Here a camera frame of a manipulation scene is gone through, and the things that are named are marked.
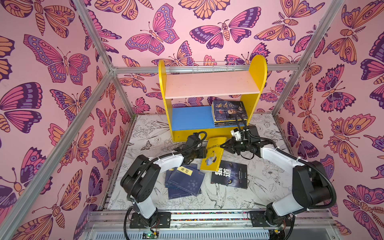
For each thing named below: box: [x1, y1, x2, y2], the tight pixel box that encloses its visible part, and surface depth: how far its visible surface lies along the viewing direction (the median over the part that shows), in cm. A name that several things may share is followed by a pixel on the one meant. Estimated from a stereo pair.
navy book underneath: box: [168, 187, 202, 200], surface depth 83 cm
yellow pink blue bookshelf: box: [158, 54, 268, 142], surface depth 95 cm
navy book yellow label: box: [167, 166, 206, 196], surface depth 85 cm
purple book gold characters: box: [211, 100, 248, 123], surface depth 97 cm
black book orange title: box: [214, 121, 247, 127], surface depth 96 cm
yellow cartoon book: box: [200, 137, 227, 172], surface depth 89 cm
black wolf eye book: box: [210, 160, 248, 190], surface depth 89 cm
